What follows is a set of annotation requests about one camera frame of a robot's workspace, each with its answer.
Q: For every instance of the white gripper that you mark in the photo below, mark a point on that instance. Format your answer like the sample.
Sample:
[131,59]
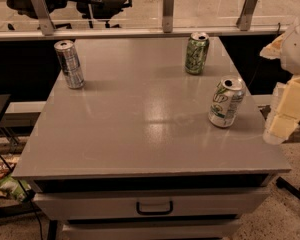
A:
[297,50]

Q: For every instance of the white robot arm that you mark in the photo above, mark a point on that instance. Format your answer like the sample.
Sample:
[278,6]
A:
[286,48]

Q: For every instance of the white green 7up can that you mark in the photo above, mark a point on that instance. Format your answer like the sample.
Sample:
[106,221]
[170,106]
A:
[226,101]

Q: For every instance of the green soda can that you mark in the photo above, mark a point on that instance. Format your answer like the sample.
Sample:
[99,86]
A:
[196,53]

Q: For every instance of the silver slim can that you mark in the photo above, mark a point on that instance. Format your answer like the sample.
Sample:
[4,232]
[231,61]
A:
[69,63]

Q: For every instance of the black stand leg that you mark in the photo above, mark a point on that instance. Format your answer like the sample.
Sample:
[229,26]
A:
[283,184]

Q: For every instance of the lower grey drawer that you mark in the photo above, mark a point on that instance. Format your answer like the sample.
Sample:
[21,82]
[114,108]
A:
[152,230]

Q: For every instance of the grey drawer cabinet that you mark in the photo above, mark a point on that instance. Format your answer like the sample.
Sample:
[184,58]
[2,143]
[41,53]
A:
[141,123]

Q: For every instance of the black office chair right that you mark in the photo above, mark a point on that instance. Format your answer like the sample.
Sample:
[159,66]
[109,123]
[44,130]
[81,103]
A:
[101,10]

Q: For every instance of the green chip bag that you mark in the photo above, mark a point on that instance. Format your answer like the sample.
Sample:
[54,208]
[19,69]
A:
[18,190]

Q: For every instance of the right metal glass bracket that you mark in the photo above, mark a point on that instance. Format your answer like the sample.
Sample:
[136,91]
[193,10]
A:
[245,19]

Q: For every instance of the metal glass bracket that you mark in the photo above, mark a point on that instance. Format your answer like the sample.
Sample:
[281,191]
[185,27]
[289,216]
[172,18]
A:
[167,16]
[245,19]
[42,13]

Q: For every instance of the upper drawer with black handle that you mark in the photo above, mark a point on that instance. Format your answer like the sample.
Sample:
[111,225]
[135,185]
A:
[149,204]

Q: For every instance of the middle metal glass bracket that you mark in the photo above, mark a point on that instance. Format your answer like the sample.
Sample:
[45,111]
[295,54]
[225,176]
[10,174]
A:
[167,16]

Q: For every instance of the left metal glass bracket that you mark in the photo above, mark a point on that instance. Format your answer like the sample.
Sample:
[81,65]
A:
[42,13]

